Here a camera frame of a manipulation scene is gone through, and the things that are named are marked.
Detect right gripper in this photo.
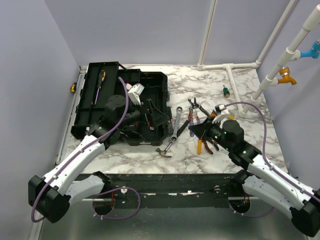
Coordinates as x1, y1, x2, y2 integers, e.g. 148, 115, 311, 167
189, 116, 232, 152

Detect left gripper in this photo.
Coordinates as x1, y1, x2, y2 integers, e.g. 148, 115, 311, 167
117, 98, 170, 129

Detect red test pen screwdriver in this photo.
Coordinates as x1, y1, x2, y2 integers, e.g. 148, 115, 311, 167
189, 103, 194, 138

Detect green stubby screwdriver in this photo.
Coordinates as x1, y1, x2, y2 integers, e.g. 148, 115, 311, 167
222, 85, 230, 98

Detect black plastic toolbox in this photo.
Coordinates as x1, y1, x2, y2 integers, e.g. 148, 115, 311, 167
71, 61, 170, 146

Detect long screwdriver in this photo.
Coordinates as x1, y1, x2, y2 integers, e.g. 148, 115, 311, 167
94, 70, 106, 105

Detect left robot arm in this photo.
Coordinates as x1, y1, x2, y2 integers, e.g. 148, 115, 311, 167
27, 95, 169, 223

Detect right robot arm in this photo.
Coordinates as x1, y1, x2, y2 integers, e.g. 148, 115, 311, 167
189, 120, 320, 237

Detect small yellow tool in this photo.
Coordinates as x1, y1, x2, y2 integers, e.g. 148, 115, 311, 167
228, 114, 235, 120

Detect orange black pliers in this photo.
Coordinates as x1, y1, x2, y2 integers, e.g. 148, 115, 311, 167
202, 138, 220, 155

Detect orange black hex key set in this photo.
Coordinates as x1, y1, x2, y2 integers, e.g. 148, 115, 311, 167
210, 111, 217, 117

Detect silver combination ratchet wrench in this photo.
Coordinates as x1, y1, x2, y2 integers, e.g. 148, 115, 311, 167
170, 106, 183, 143

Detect claw hammer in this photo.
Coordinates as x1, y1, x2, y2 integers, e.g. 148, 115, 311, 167
156, 142, 173, 158

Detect yellow brass faucet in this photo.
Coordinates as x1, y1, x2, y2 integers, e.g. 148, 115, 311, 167
278, 66, 297, 85

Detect blue pipe valve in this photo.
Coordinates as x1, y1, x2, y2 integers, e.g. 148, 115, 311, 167
300, 38, 320, 59

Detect black pruner handle piece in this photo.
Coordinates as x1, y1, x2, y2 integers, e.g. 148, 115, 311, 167
177, 120, 190, 137

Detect black grey wire stripper pliers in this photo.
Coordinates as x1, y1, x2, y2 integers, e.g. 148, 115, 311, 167
188, 98, 211, 118

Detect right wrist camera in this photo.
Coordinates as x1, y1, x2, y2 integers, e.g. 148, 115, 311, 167
213, 104, 230, 123

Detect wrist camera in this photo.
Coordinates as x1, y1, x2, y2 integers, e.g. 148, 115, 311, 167
213, 104, 230, 123
126, 83, 145, 105

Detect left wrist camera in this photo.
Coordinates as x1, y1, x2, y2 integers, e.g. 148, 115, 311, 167
126, 83, 145, 105

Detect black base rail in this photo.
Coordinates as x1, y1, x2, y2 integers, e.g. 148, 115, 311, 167
92, 171, 253, 213

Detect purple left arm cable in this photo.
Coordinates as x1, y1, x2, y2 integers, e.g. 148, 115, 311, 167
30, 76, 142, 223

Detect yellow black screwdriver at wall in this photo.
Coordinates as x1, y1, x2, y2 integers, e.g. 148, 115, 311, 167
70, 82, 77, 93

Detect white pvc pipe frame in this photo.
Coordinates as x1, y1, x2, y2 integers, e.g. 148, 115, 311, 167
196, 0, 320, 106

